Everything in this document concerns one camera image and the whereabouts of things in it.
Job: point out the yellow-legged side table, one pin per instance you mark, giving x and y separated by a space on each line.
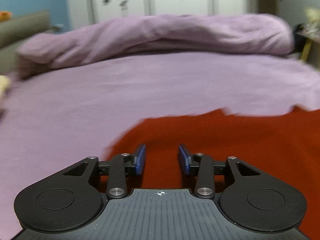
310 42

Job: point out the bed with purple sheet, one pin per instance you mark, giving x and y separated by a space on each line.
100 95

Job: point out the pink plush toy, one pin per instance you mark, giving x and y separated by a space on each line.
3 86

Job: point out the orange plush toy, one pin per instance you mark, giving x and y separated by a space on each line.
4 15

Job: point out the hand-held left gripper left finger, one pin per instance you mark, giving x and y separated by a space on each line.
141 160

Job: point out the purple duvet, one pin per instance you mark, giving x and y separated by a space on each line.
155 35

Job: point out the rust red buttoned cardigan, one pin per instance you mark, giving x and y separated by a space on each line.
237 140

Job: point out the dark cloth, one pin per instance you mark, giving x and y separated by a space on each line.
297 37

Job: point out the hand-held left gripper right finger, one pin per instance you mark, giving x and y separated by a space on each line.
183 161

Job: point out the cream wrapped bouquet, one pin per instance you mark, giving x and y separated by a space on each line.
312 16

